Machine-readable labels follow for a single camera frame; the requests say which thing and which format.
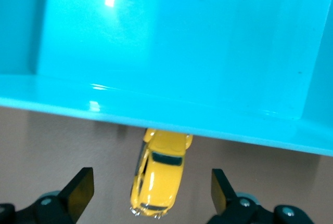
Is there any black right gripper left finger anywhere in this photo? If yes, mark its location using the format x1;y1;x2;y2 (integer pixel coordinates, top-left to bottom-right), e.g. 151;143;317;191
0;167;95;224

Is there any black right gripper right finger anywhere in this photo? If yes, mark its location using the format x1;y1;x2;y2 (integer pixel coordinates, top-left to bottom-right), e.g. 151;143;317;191
211;168;313;224

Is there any yellow beetle toy car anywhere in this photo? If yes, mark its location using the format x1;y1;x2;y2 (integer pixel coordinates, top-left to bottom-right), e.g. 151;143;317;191
129;127;194;220

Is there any turquoise plastic bin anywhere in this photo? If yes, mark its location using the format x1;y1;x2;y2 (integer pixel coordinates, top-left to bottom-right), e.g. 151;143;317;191
0;0;333;157

